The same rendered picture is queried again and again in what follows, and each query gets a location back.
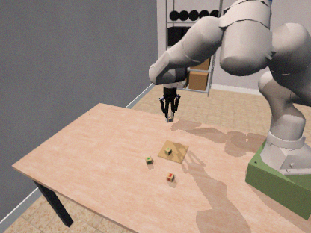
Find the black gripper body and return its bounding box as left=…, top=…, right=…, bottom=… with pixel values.
left=163, top=87, right=177, bottom=102

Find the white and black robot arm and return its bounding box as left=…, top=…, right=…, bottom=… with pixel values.
left=149, top=0, right=311, bottom=175

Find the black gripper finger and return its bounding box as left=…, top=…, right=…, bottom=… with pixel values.
left=170, top=94, right=181, bottom=117
left=159, top=97, right=170, bottom=122

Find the tan flat mat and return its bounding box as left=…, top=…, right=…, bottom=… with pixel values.
left=157, top=140, right=188, bottom=164

